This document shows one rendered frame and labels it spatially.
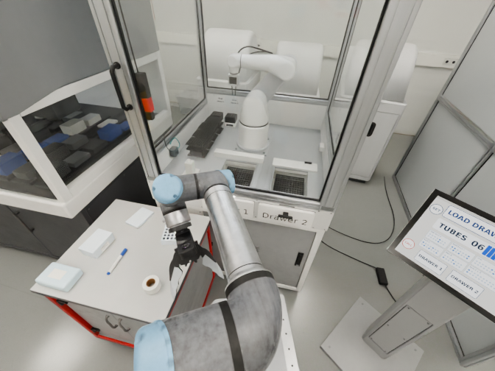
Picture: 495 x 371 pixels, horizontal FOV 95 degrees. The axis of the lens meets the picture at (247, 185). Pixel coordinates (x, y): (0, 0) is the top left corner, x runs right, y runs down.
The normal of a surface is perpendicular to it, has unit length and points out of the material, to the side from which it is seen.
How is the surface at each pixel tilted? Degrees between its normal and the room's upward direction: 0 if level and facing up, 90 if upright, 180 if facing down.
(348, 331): 5
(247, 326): 12
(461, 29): 90
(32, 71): 90
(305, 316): 0
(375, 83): 90
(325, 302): 0
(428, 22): 90
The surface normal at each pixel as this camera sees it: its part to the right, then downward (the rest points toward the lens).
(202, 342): 0.13, -0.66
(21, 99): 0.98, 0.16
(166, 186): 0.26, -0.20
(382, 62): -0.21, 0.63
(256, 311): 0.28, -0.79
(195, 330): 0.02, -0.87
